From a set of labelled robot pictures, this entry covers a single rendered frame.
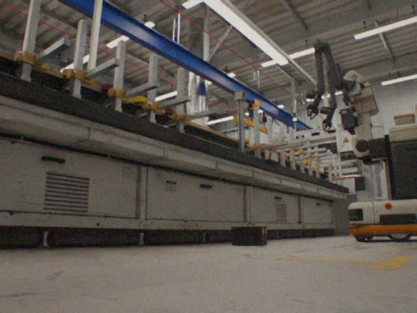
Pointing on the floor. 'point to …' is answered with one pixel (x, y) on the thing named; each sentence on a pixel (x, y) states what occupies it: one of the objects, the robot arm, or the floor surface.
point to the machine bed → (133, 195)
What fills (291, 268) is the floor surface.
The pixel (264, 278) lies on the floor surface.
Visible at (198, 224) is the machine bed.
